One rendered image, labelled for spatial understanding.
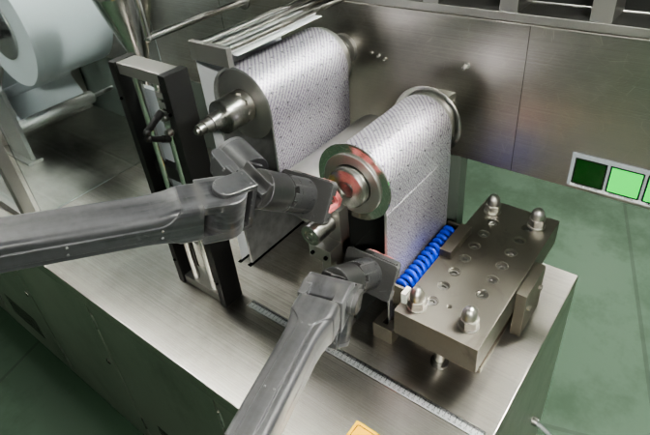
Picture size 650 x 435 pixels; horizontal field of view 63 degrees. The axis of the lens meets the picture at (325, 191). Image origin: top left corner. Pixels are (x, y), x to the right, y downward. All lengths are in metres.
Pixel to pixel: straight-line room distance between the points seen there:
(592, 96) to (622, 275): 1.76
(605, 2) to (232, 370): 0.92
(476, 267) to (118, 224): 0.68
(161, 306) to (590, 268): 1.99
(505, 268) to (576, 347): 1.31
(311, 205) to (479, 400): 0.47
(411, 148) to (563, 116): 0.29
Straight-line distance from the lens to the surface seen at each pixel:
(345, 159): 0.88
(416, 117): 0.98
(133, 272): 1.38
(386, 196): 0.87
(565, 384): 2.24
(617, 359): 2.38
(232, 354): 1.12
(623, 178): 1.08
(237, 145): 0.78
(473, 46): 1.07
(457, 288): 1.03
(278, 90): 0.97
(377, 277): 0.90
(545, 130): 1.08
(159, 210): 0.68
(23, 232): 0.68
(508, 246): 1.13
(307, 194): 0.78
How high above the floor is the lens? 1.76
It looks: 35 degrees down
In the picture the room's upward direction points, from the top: 6 degrees counter-clockwise
